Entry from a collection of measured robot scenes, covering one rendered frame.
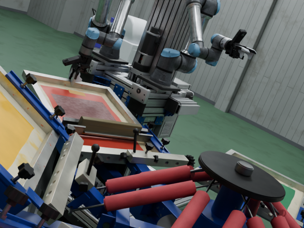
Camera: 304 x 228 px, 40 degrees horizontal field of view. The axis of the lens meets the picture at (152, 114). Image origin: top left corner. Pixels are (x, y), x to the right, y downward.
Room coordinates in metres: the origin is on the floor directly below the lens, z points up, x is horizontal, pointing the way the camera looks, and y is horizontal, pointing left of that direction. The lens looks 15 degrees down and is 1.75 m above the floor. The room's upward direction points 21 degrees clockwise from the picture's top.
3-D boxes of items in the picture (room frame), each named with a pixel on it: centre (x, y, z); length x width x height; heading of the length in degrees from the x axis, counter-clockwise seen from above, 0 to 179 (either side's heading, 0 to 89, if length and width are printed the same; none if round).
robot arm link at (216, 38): (2.62, -0.23, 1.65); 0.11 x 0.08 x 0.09; 34
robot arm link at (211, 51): (2.61, -0.22, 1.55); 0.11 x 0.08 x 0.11; 124
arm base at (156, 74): (2.77, 0.03, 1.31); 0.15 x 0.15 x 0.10
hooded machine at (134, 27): (7.51, 0.83, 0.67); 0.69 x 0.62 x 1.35; 58
